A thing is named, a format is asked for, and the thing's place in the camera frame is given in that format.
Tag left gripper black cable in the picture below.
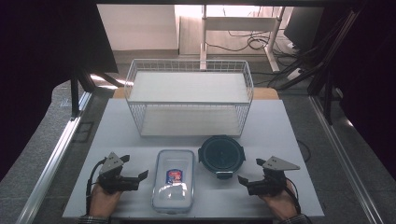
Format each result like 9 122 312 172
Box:
85 157 108 216

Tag person's right hand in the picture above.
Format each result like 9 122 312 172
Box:
260 180 299 220

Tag thin black cable loop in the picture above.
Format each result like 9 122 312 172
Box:
295 139 312 163

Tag aluminium rail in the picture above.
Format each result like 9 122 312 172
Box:
15 91 93 224
309 94 385 224

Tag white cabinet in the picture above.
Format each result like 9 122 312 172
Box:
96 4 180 52

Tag black floor cables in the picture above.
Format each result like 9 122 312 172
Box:
205 29 302 60

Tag person's left hand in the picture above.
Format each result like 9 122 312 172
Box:
89 183 122 218

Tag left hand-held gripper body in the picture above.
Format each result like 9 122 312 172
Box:
97 151 140 196

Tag dark monitor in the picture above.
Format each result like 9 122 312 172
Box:
283 7 325 52

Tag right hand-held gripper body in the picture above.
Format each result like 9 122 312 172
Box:
248 156 302 196

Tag round dark food container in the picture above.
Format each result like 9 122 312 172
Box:
197 134 247 180

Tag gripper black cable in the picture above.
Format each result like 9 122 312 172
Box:
284 176 312 224
85 157 108 216

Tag white wire shelf rack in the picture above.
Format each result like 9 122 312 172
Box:
123 59 255 138

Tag white desk frame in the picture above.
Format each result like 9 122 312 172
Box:
199 4 286 74

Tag black metal stand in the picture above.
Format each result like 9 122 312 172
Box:
267 8 364 126
69 67 126 121

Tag dark curtain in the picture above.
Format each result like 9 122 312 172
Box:
323 0 396 181
0 0 120 182

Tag clear rectangular food container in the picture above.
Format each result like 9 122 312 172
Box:
151 149 196 215

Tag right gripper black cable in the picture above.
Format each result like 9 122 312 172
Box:
284 176 312 224

